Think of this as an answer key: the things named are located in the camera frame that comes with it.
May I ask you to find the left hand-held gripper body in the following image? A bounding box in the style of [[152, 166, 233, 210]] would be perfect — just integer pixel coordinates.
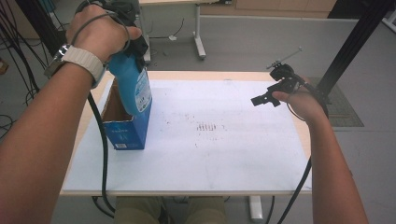
[[92, 0, 141, 29]]

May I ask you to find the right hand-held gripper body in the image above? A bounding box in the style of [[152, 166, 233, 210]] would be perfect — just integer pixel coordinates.
[[265, 46, 307, 95]]

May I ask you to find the blue bottle with white cap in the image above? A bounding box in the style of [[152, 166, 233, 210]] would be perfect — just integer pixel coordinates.
[[107, 50, 153, 117]]

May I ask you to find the blue cardboard box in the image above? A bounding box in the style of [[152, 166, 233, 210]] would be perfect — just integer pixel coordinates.
[[101, 77, 153, 151]]

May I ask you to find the person's right hand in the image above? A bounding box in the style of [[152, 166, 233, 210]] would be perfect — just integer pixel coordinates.
[[271, 77, 329, 127]]

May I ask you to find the person's left hand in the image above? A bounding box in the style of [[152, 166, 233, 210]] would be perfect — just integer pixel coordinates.
[[65, 3, 143, 64]]

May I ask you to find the wristwatch with beige band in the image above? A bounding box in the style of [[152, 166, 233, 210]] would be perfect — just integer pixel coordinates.
[[43, 43, 107, 90]]

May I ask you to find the white-legged desk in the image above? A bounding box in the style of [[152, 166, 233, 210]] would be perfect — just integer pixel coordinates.
[[138, 0, 233, 62]]

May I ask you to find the white table sheet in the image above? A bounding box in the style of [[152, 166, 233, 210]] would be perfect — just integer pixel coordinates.
[[63, 79, 312, 192]]

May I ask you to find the wooden cabinet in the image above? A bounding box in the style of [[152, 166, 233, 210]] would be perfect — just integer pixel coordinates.
[[200, 0, 338, 19]]

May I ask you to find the white table leg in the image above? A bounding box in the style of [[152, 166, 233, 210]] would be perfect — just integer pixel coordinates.
[[248, 195, 264, 223]]

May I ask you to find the person's right leg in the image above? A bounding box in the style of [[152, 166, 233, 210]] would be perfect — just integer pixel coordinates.
[[186, 196, 229, 224]]

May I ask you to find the person's leg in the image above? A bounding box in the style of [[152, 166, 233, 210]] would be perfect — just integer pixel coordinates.
[[113, 196, 163, 224], [186, 196, 229, 224]]

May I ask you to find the person's left leg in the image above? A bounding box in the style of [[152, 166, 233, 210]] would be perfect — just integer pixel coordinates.
[[113, 196, 163, 224]]

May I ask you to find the grey wrist cord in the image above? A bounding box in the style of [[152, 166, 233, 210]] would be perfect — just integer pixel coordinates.
[[70, 11, 132, 54]]

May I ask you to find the black metal post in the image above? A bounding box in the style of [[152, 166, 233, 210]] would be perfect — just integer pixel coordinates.
[[317, 0, 396, 101], [15, 0, 71, 55]]

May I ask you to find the right hand-held gripper cable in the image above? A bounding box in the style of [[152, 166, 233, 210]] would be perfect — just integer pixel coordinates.
[[276, 76, 331, 224]]

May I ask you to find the hand-held gripper cable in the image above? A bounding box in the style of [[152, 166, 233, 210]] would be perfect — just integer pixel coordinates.
[[276, 76, 331, 224], [86, 92, 117, 217]]

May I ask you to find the left hand-held gripper cable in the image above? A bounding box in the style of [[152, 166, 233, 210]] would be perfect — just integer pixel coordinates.
[[86, 92, 117, 217]]

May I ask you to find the bundle of black floor cables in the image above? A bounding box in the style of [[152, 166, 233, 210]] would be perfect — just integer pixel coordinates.
[[0, 0, 43, 139]]

